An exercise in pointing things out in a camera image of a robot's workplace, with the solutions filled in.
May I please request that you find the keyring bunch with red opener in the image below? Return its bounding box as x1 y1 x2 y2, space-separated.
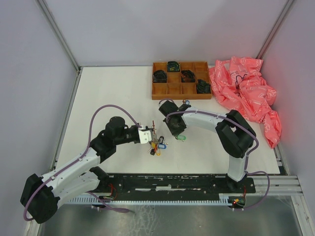
148 121 168 156

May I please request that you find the wooden compartment tray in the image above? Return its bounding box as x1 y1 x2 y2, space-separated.
151 61 212 100

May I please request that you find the black item left compartment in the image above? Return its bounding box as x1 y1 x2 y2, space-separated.
153 70 167 83

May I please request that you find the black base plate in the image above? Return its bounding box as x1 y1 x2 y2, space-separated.
93 173 256 201

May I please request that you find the aluminium frame rail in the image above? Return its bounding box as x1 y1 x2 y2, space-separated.
36 0 82 72

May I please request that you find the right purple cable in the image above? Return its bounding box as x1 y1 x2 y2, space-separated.
158 99 271 212

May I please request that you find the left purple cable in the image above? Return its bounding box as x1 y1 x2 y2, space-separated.
23 104 145 221

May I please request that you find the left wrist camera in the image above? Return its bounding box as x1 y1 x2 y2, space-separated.
138 130 153 144

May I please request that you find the pink plastic bag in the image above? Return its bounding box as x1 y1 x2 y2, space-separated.
209 56 282 148

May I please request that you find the purple cable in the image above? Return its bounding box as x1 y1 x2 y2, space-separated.
23 104 145 221
158 99 271 212

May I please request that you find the black item middle compartment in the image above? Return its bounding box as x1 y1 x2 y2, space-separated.
181 70 195 83

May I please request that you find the black item right compartment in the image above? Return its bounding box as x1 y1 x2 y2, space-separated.
196 79 211 94

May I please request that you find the black item compartment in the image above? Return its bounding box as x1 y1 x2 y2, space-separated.
181 70 195 83
153 70 167 83
196 79 211 94
167 61 181 73

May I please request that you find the white slotted cable duct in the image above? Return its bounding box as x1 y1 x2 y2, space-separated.
67 194 242 206

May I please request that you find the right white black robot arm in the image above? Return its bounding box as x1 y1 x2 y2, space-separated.
158 99 259 192

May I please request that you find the black item top compartment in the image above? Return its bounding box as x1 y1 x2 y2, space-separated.
167 61 181 73

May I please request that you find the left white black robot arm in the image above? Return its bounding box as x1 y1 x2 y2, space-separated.
20 117 153 224

